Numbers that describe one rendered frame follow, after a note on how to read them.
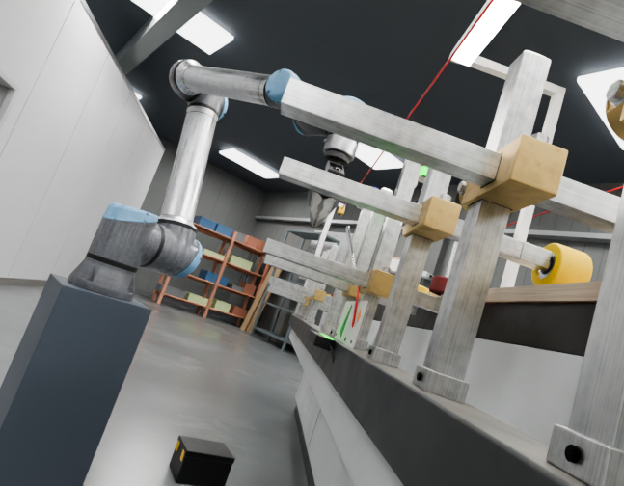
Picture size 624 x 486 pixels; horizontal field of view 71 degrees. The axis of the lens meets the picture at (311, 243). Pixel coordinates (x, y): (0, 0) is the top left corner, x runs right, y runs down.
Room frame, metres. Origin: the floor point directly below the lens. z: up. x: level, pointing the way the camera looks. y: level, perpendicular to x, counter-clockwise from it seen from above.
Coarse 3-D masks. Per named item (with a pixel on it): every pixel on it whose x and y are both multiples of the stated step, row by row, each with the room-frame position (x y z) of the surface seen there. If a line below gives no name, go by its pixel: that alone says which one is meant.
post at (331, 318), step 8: (360, 216) 1.49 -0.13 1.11; (368, 216) 1.48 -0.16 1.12; (360, 224) 1.48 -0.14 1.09; (360, 232) 1.48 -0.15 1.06; (352, 240) 1.48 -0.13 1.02; (360, 240) 1.48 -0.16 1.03; (344, 264) 1.48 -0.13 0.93; (336, 288) 1.49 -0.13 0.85; (336, 296) 1.48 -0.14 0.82; (336, 304) 1.48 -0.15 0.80; (328, 312) 1.49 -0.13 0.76; (336, 312) 1.48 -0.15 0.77; (328, 320) 1.48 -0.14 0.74; (336, 320) 1.48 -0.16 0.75; (320, 328) 1.52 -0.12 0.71; (328, 328) 1.48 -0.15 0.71
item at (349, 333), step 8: (352, 304) 1.04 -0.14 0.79; (360, 304) 0.95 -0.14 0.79; (344, 312) 1.11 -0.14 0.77; (352, 312) 1.01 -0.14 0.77; (360, 320) 0.89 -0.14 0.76; (344, 328) 1.04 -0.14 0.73; (352, 328) 0.95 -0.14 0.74; (336, 336) 1.13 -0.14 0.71; (344, 336) 1.01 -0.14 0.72; (352, 336) 0.92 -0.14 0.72; (352, 344) 0.89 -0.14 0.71
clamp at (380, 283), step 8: (368, 272) 0.96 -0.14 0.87; (376, 272) 0.90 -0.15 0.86; (384, 272) 0.90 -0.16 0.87; (368, 280) 0.93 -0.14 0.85; (376, 280) 0.90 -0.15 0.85; (384, 280) 0.90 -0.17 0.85; (392, 280) 0.90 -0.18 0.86; (360, 288) 1.00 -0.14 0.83; (368, 288) 0.91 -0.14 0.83; (376, 288) 0.90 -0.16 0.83; (384, 288) 0.90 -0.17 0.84; (376, 296) 0.95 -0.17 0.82; (384, 296) 0.90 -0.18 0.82
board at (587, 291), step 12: (492, 288) 0.84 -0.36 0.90; (504, 288) 0.79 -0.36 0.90; (516, 288) 0.75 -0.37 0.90; (528, 288) 0.72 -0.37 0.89; (540, 288) 0.68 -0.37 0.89; (552, 288) 0.65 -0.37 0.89; (564, 288) 0.62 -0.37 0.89; (576, 288) 0.60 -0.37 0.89; (588, 288) 0.57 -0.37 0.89; (492, 300) 0.83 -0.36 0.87; (504, 300) 0.78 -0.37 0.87; (516, 300) 0.74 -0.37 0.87; (528, 300) 0.71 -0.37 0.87; (540, 300) 0.68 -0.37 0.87; (552, 300) 0.65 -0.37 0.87; (564, 300) 0.62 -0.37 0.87; (576, 300) 0.59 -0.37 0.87; (588, 300) 0.57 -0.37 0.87
